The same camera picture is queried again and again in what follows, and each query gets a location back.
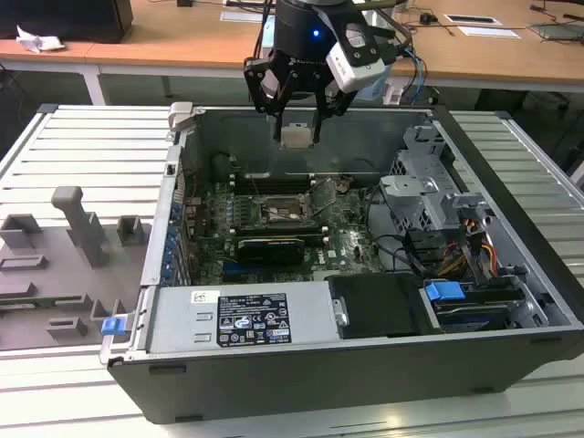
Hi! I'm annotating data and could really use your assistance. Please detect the hard disk in blue carrier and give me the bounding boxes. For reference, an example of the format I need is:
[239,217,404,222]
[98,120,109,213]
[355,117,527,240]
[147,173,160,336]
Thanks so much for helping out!
[422,281,526,332]

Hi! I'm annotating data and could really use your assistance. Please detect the crumpled white paper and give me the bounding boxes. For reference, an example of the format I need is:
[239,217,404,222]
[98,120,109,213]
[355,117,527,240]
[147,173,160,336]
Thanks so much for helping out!
[16,25,66,54]

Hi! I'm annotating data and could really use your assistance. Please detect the grey desk cable port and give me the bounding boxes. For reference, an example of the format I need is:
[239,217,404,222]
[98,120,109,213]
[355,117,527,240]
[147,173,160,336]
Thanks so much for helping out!
[444,13,502,26]
[220,10,276,24]

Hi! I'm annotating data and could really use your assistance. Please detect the silver metal drive cage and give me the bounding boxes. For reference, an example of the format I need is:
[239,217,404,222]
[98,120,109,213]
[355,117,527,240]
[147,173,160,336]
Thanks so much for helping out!
[378,123,496,232]

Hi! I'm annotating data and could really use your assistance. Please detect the black RAM slot bank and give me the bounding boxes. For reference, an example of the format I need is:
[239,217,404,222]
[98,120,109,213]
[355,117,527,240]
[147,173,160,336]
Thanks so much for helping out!
[232,222,329,241]
[230,175,316,195]

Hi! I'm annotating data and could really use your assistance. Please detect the blue expansion slot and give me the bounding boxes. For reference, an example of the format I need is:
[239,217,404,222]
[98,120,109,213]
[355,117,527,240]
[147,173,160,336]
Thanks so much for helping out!
[222,262,275,282]

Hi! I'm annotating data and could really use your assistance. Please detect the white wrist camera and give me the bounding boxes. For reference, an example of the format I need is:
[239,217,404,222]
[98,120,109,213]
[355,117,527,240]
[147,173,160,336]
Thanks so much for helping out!
[327,22,387,92]

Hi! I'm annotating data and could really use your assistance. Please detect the black box on desk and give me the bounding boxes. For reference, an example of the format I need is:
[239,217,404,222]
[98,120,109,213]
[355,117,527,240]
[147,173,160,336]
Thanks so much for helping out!
[0,0,134,45]

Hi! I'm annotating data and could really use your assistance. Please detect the CPU socket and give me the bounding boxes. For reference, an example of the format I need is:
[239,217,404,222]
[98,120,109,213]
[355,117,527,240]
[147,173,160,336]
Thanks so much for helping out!
[256,193,320,229]

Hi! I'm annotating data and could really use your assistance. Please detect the blue case latch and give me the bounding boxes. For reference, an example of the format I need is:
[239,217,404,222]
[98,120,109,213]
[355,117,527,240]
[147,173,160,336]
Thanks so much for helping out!
[101,318,128,339]

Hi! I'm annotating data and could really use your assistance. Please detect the blue cable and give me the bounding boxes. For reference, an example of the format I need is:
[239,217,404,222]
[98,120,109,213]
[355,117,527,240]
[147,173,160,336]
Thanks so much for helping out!
[401,45,428,104]

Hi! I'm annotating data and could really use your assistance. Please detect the black plastic shroud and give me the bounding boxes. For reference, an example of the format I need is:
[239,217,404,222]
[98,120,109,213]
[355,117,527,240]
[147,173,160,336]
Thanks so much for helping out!
[327,272,439,339]

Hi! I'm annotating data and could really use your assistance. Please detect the silver CPU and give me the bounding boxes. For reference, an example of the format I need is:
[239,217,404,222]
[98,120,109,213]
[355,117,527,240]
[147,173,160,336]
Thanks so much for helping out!
[279,123,318,150]

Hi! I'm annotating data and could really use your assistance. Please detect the yellow orange wire bundle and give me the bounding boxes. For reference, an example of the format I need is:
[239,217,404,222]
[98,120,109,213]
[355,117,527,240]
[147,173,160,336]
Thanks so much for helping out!
[436,218,498,277]

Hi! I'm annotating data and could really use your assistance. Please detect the black graphics card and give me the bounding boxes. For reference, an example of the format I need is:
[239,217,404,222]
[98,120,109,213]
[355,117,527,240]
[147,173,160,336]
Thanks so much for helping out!
[235,235,306,267]

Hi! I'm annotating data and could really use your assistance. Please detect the black label sticker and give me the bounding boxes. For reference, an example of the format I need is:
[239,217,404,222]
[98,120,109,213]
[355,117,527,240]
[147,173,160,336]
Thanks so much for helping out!
[217,293,289,346]

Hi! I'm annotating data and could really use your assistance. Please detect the green motherboard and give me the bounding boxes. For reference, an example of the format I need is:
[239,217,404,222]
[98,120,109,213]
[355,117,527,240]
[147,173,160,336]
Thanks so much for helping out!
[182,175,394,284]

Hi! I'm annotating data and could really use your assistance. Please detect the wooden desk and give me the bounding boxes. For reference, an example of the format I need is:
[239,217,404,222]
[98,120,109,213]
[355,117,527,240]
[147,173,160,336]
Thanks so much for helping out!
[0,0,584,86]

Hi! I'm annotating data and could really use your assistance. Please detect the grey parts rack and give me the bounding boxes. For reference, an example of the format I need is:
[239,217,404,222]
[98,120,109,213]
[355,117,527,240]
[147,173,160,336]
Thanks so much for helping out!
[0,185,154,352]

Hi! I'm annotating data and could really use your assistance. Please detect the silver power supply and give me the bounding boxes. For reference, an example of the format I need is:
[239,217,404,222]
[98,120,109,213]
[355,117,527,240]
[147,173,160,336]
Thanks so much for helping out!
[146,280,344,355]

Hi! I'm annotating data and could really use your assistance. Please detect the white paper sheet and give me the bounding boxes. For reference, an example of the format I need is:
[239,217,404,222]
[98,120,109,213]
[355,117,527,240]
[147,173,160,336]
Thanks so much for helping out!
[457,26,527,40]

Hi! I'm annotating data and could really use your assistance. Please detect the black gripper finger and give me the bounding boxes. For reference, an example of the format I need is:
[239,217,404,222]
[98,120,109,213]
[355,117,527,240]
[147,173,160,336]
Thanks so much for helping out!
[311,88,358,144]
[243,49,291,141]

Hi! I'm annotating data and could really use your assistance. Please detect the black open PC case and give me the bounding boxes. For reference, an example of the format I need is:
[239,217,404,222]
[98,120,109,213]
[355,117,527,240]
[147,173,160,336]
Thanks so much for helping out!
[99,100,584,425]

